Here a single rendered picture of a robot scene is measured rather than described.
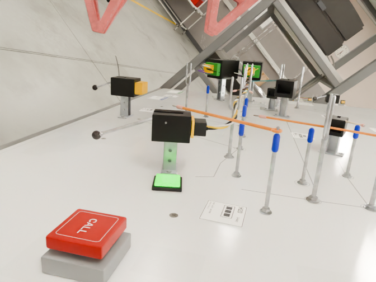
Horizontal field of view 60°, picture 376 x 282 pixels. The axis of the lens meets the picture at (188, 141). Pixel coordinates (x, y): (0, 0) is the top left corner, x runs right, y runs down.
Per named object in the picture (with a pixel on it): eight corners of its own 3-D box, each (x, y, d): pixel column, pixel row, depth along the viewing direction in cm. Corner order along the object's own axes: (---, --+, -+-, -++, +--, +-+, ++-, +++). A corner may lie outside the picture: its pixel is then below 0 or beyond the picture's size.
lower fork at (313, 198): (320, 205, 42) (343, 96, 38) (306, 202, 43) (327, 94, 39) (318, 198, 44) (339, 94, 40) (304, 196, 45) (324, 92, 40)
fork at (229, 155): (224, 158, 57) (232, 76, 53) (222, 155, 59) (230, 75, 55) (235, 159, 57) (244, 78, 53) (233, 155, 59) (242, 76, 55)
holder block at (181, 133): (154, 133, 51) (154, 108, 50) (189, 135, 51) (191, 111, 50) (151, 141, 47) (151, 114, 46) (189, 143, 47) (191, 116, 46)
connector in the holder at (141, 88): (140, 92, 83) (140, 80, 82) (147, 93, 83) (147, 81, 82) (134, 94, 79) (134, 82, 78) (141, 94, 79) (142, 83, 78)
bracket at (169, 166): (162, 163, 53) (164, 134, 52) (177, 164, 53) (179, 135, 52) (160, 174, 49) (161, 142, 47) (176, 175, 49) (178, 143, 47)
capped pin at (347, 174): (344, 178, 52) (355, 125, 50) (339, 174, 53) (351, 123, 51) (353, 178, 52) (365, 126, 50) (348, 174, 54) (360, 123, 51)
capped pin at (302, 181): (305, 186, 48) (315, 129, 45) (295, 183, 49) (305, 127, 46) (309, 183, 49) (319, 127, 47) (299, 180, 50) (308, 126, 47)
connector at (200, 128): (174, 129, 50) (175, 117, 50) (206, 131, 51) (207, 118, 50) (174, 134, 48) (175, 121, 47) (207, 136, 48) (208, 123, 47)
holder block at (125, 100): (97, 111, 88) (96, 73, 85) (140, 116, 85) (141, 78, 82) (88, 114, 83) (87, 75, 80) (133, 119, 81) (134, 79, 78)
